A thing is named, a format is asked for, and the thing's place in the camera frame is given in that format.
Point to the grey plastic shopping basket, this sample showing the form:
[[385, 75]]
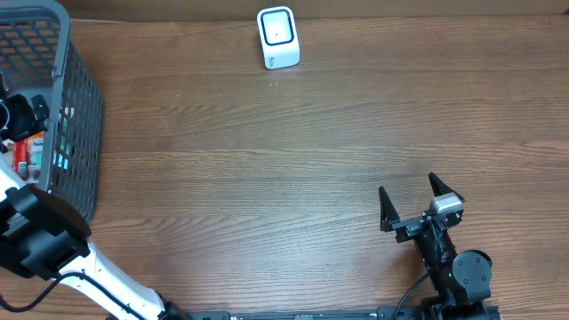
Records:
[[38, 58]]

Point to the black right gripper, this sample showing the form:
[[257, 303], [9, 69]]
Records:
[[415, 223]]

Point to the teal orange snack pack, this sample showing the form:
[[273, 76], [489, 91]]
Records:
[[35, 145]]

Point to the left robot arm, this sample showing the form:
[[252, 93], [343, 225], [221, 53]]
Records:
[[44, 231]]

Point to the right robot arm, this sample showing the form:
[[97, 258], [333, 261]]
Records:
[[461, 280]]

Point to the red stick packet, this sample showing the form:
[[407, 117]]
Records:
[[20, 159]]

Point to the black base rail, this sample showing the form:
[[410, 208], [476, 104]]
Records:
[[293, 315]]

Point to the white barcode scanner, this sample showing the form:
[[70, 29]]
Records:
[[278, 37]]

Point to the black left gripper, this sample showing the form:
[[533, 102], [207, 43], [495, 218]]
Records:
[[22, 116]]

